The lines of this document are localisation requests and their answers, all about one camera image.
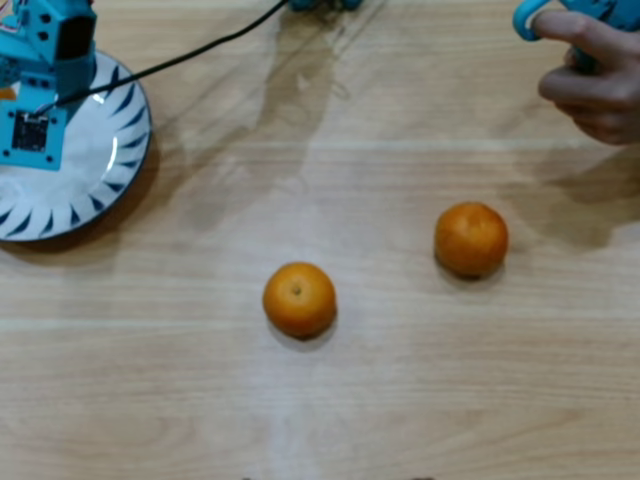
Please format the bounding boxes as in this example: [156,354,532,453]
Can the blue gripper body black servo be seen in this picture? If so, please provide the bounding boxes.
[0,0,97,101]

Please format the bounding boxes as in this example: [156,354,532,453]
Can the small orange with green stem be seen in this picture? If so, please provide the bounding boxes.
[262,261,338,339]

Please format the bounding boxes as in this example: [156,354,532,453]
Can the orange with mottled skin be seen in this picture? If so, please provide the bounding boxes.
[433,201,510,279]

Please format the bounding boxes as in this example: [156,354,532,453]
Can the blue leader arm handle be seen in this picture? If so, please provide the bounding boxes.
[512,0,640,74]

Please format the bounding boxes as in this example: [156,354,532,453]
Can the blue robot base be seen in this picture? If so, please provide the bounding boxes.
[287,0,362,12]

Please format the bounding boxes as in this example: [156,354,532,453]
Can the white plate with blue strokes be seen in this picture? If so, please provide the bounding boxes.
[0,47,154,243]

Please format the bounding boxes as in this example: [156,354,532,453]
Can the person's hand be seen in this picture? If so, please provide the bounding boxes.
[532,10,640,146]

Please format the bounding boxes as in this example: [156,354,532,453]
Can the blue wrist camera module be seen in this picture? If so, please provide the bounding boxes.
[0,94,69,172]

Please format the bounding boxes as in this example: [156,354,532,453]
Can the black camera cable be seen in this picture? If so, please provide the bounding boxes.
[39,0,291,112]

